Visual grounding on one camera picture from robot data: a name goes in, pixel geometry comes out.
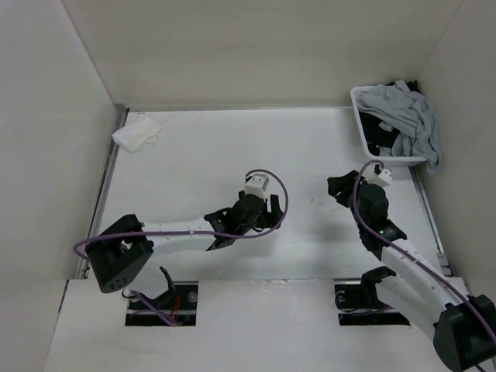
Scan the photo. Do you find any folded white tank top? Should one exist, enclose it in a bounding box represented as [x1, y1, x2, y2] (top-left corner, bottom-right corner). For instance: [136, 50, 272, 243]
[112, 115, 163, 154]

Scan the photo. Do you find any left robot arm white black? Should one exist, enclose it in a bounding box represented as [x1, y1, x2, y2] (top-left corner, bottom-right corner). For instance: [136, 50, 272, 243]
[84, 191, 285, 309]

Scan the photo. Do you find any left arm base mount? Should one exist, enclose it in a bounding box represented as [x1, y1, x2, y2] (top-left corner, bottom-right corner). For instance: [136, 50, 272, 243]
[121, 267, 199, 327]

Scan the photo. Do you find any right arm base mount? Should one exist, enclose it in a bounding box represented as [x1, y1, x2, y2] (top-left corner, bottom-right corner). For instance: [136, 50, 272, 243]
[334, 267, 410, 326]

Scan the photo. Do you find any white plastic basket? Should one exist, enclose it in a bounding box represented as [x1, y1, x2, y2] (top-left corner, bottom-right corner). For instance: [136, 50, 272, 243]
[350, 86, 426, 167]

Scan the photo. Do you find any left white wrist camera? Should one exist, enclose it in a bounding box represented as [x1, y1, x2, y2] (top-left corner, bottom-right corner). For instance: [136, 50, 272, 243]
[244, 174, 270, 200]

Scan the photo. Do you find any purple cable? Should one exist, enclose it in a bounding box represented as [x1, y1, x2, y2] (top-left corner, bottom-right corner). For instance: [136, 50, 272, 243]
[352, 160, 496, 350]
[73, 168, 290, 268]

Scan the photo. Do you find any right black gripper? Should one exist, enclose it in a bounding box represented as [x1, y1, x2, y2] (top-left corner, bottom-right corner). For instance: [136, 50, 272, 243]
[327, 170, 369, 229]

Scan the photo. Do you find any black tank tops pile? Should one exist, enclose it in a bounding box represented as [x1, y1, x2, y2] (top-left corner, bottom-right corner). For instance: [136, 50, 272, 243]
[356, 80, 429, 157]

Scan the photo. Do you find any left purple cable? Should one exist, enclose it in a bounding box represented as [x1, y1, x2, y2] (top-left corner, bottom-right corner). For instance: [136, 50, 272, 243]
[73, 168, 290, 268]

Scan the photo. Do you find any grey tank top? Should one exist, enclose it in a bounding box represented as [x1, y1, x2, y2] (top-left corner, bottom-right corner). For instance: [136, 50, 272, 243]
[352, 80, 443, 174]

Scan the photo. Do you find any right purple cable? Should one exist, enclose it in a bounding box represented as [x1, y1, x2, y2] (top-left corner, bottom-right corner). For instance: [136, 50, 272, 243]
[352, 160, 496, 350]

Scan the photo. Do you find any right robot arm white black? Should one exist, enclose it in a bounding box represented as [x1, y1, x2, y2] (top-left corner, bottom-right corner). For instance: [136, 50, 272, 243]
[327, 168, 495, 371]

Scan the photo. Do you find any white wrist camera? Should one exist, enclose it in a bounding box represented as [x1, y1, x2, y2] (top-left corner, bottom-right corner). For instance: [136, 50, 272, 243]
[244, 174, 270, 200]
[367, 164, 393, 188]

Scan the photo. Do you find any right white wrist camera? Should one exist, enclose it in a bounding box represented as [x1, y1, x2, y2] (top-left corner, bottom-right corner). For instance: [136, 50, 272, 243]
[367, 164, 393, 188]

